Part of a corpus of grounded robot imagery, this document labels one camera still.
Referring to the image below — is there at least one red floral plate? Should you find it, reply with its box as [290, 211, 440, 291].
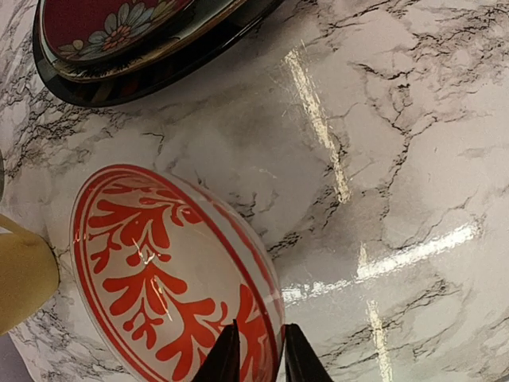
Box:
[40, 0, 192, 64]

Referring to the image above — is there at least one yellow ceramic mug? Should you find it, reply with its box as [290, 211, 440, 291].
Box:
[1, 215, 60, 334]

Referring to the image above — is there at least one black striped rim plate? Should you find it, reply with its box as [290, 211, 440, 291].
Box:
[32, 1, 282, 108]

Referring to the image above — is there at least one pale green plate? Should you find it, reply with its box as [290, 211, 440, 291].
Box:
[40, 0, 245, 83]

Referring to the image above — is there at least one white red patterned bowl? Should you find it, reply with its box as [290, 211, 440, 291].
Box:
[70, 164, 285, 381]

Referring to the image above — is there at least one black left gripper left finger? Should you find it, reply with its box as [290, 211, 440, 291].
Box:
[192, 320, 240, 382]

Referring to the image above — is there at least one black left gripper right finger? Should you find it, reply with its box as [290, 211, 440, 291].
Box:
[285, 324, 332, 382]

